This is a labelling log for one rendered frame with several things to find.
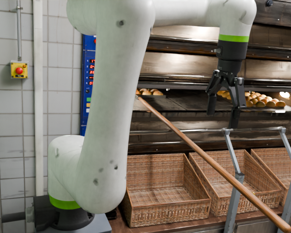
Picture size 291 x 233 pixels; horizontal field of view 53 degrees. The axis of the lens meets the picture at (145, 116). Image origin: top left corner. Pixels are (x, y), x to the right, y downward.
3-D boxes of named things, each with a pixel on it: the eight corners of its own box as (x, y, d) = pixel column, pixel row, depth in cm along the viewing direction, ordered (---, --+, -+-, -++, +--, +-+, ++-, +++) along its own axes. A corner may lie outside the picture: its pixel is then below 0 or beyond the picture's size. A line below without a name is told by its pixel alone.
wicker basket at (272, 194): (183, 182, 242) (187, 151, 234) (239, 176, 262) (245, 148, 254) (215, 218, 198) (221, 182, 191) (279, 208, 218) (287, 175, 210)
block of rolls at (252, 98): (210, 92, 315) (211, 87, 313) (247, 93, 331) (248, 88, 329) (246, 107, 260) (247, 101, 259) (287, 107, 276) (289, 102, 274)
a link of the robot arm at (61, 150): (61, 221, 77) (62, 154, 71) (41, 192, 88) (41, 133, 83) (105, 206, 84) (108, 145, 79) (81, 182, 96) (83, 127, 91)
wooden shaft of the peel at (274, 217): (292, 234, 95) (294, 227, 94) (284, 236, 94) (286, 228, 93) (141, 100, 249) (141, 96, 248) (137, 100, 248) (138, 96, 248)
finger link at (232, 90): (232, 78, 97) (234, 76, 96) (242, 109, 93) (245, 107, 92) (222, 78, 95) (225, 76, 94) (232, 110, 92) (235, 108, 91)
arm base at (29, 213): (1, 243, 75) (0, 223, 73) (3, 210, 88) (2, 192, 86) (100, 225, 85) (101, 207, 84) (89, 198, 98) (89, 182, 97)
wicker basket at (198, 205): (113, 188, 223) (115, 155, 215) (180, 182, 241) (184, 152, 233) (129, 229, 179) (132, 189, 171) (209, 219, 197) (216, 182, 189)
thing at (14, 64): (11, 76, 178) (10, 59, 175) (29, 76, 181) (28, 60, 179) (10, 78, 171) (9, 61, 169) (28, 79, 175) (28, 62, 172)
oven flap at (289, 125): (112, 146, 213) (112, 119, 214) (300, 139, 272) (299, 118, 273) (113, 146, 209) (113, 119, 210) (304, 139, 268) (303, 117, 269)
